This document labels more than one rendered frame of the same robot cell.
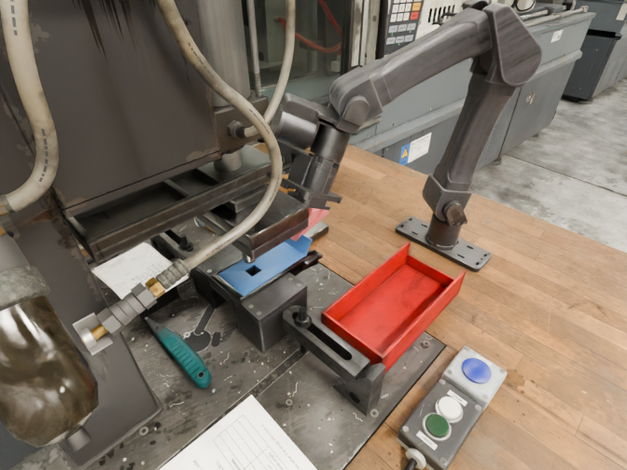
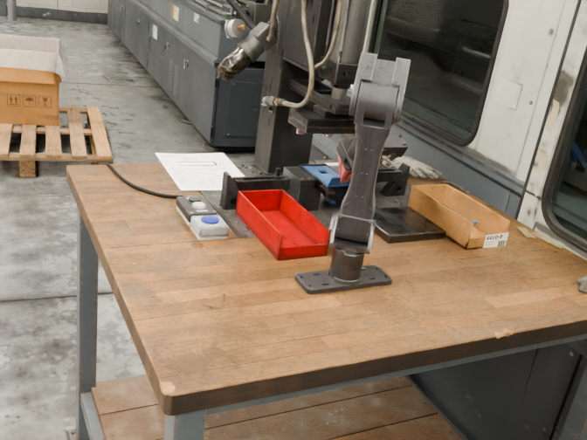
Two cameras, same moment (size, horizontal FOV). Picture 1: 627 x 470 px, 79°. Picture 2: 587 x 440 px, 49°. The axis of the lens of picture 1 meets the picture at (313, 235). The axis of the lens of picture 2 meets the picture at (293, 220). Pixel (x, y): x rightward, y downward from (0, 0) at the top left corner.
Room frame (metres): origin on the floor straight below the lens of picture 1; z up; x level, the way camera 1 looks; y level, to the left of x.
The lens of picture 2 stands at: (0.87, -1.45, 1.52)
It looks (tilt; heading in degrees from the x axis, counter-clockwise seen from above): 23 degrees down; 107
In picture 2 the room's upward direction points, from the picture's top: 8 degrees clockwise
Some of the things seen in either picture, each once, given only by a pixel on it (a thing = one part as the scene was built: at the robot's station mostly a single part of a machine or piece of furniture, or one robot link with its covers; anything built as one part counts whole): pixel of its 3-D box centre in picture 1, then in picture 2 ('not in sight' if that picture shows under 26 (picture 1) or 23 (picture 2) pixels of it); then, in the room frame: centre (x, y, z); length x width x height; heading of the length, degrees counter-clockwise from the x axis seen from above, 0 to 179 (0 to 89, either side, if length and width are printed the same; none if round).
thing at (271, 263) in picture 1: (266, 256); (328, 171); (0.48, 0.08, 1.00); 0.15 x 0.07 x 0.03; 136
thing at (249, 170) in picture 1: (181, 157); (322, 74); (0.41, 0.15, 1.22); 0.26 x 0.18 x 0.30; 136
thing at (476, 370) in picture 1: (475, 372); (210, 222); (0.31, -0.24, 0.93); 0.04 x 0.04 x 0.02
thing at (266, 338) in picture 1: (247, 290); (323, 189); (0.47, 0.12, 0.94); 0.20 x 0.10 x 0.07; 46
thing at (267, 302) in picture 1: (244, 272); (326, 174); (0.47, 0.12, 0.98); 0.20 x 0.10 x 0.01; 46
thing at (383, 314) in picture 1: (396, 302); (280, 222); (0.44, -0.14, 0.93); 0.25 x 0.12 x 0.06; 136
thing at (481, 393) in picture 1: (470, 382); (209, 232); (0.31, -0.24, 0.90); 0.07 x 0.07 x 0.06; 46
